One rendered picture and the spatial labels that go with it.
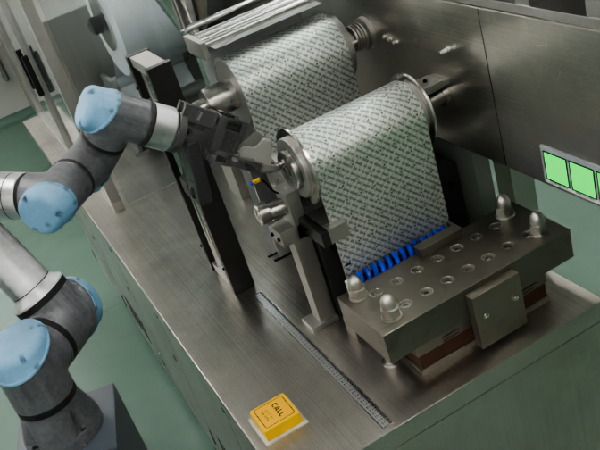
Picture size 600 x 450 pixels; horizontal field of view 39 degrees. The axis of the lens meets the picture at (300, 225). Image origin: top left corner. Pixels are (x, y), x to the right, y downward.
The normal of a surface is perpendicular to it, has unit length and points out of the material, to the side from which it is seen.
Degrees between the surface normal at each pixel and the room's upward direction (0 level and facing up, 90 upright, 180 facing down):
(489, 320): 90
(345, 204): 90
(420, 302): 0
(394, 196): 90
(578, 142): 90
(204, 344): 0
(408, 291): 0
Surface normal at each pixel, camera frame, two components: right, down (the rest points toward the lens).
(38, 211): -0.26, 0.55
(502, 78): -0.85, 0.44
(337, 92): 0.45, 0.36
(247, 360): -0.28, -0.83
